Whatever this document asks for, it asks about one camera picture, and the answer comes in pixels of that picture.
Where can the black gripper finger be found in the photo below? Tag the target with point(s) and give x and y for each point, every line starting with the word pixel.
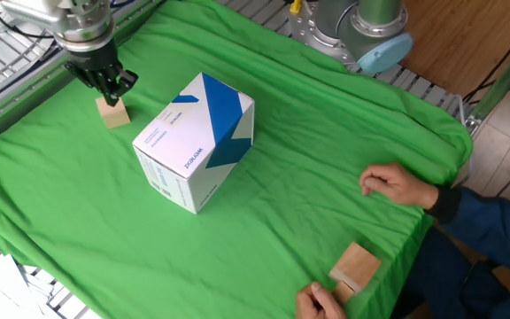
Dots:
pixel 122 84
pixel 84 75

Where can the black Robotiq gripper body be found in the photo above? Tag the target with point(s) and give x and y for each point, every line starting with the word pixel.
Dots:
pixel 93 57

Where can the small wooden cube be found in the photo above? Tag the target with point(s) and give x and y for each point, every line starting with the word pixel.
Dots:
pixel 113 116

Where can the notched wooden block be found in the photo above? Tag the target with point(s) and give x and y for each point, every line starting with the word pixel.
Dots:
pixel 357 266

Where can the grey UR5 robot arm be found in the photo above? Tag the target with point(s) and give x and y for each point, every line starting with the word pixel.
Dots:
pixel 379 17

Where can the right forearm blue sleeve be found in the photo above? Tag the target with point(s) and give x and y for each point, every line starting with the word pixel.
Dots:
pixel 494 226

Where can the person's right hand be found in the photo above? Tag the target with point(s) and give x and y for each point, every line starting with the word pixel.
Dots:
pixel 396 184

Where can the person's left hand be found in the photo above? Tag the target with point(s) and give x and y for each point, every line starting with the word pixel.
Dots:
pixel 319 305

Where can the white blue cardboard box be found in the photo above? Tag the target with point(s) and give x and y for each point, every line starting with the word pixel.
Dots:
pixel 184 146

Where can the yellow plastic clip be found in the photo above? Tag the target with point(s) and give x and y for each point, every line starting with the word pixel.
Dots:
pixel 295 5

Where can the silver robot mounting plate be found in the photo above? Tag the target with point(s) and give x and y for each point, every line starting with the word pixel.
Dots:
pixel 308 31

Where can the green cloth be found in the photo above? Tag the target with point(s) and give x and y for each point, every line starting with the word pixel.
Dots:
pixel 281 199

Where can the person's dark blue trousers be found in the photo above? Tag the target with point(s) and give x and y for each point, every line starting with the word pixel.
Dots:
pixel 436 283

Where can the aluminium table edge rail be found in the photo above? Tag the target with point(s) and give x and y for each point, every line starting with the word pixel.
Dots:
pixel 16 104

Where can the aluminium frame post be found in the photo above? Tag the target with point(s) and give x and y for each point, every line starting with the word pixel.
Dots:
pixel 503 82

